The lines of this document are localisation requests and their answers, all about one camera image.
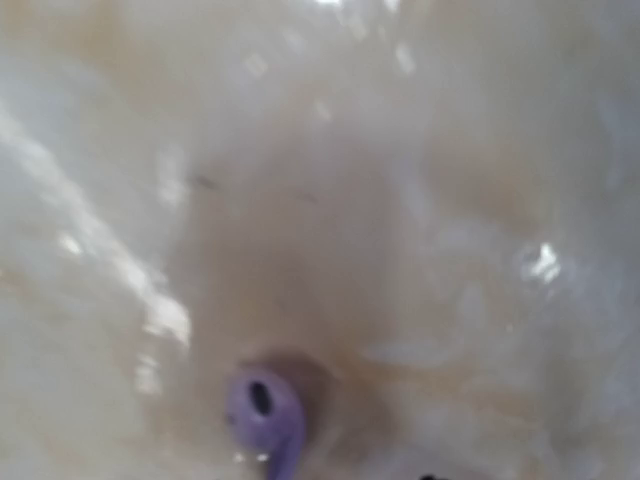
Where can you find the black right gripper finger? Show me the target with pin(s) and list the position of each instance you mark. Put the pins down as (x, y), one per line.
(430, 477)

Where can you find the purple earbud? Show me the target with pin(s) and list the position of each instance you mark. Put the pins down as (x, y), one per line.
(266, 415)

